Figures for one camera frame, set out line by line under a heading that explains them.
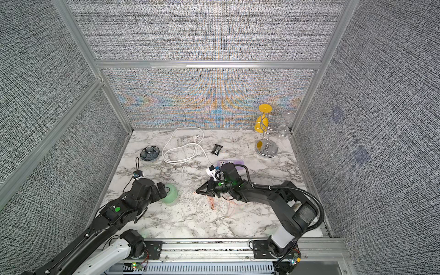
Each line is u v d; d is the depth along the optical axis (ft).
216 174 2.58
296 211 1.50
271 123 3.97
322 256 2.43
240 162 3.32
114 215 1.65
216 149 3.50
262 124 2.99
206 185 2.51
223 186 2.40
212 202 2.91
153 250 2.41
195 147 3.58
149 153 3.41
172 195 2.60
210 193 2.40
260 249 2.40
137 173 2.19
